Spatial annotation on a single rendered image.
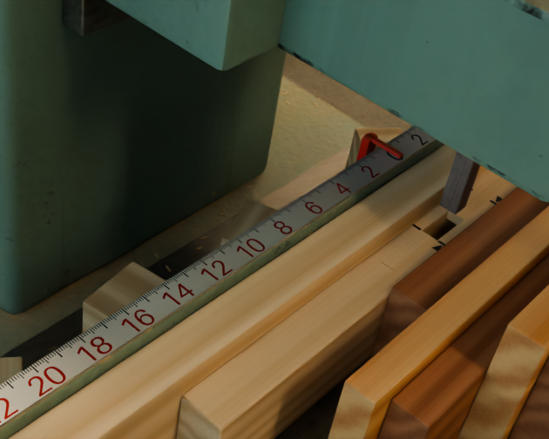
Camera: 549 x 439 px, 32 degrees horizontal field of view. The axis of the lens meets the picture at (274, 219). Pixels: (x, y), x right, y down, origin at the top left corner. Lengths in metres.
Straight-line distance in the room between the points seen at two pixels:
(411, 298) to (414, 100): 0.08
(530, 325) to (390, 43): 0.12
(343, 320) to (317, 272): 0.02
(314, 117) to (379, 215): 0.33
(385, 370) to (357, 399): 0.02
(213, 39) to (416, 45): 0.08
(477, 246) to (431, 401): 0.10
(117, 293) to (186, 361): 0.18
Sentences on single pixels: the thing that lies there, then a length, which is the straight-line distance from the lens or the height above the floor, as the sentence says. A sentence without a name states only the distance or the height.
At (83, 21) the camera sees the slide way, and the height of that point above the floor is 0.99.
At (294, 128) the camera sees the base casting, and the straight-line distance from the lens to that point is 0.72.
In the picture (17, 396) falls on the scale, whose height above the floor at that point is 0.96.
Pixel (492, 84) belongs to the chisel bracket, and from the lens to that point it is 0.36.
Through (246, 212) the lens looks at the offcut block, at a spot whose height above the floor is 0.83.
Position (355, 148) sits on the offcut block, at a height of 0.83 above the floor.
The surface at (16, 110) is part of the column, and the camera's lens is 0.46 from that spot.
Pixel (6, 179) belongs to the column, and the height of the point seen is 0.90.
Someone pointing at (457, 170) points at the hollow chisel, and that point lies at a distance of 0.42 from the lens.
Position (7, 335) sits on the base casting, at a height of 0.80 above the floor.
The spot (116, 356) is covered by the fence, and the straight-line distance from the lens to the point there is 0.34.
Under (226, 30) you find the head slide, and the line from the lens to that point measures 0.38.
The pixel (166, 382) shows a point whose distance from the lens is 0.33.
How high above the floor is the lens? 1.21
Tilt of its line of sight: 40 degrees down
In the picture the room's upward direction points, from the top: 11 degrees clockwise
